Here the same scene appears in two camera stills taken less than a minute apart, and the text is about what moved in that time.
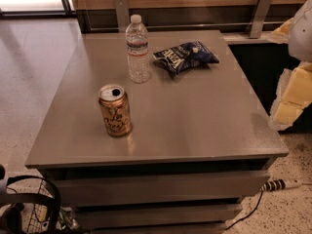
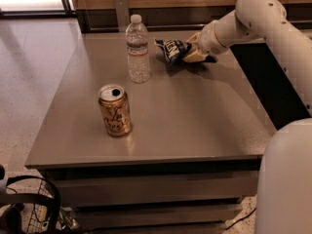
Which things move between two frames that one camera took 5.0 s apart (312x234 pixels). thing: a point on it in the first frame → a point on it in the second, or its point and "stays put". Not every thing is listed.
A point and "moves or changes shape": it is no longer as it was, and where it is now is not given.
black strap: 34,198 stays put
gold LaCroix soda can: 114,100 stays put
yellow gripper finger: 288,113 → 194,38
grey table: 174,154 stays put
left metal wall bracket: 121,4 stays put
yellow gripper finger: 299,88 → 197,56
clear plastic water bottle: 137,51 stays put
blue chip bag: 184,56 moves or changes shape
